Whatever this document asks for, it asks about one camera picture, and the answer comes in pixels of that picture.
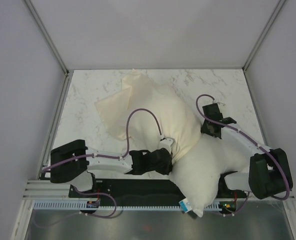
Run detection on cream yellow pillowcase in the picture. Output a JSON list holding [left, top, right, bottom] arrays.
[[95, 70, 201, 163]]

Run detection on white pillow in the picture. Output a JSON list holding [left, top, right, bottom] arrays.
[[169, 134, 249, 218]]

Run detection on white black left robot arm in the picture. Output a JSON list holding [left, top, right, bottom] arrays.
[[44, 137, 175, 197]]

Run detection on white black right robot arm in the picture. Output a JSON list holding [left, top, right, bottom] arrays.
[[196, 103, 293, 201]]

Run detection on blue white pillow label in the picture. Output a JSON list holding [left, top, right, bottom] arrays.
[[178, 198, 192, 213]]

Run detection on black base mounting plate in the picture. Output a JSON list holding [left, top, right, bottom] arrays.
[[68, 176, 246, 207]]

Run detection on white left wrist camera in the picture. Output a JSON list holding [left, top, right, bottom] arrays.
[[158, 137, 175, 154]]

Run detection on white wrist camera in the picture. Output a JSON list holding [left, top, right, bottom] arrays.
[[212, 100, 226, 108], [158, 137, 175, 154]]

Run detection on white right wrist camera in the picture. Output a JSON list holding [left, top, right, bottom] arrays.
[[212, 100, 226, 108]]

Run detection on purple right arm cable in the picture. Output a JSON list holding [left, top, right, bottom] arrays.
[[195, 93, 292, 201]]

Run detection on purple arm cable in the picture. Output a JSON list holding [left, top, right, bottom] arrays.
[[41, 108, 166, 176], [195, 93, 292, 201]]

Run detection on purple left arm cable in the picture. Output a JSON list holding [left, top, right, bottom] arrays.
[[41, 108, 166, 176]]

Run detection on right aluminium frame post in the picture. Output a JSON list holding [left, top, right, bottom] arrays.
[[241, 0, 289, 71]]

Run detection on aluminium frame post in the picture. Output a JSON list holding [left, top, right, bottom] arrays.
[[241, 0, 289, 71], [22, 0, 70, 76]]

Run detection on aluminium front rail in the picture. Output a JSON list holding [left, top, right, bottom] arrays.
[[23, 180, 95, 199]]

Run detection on white slotted cable duct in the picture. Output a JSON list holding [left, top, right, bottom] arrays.
[[32, 198, 236, 211]]

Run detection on left aluminium frame post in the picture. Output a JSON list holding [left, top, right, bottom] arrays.
[[22, 0, 70, 76]]

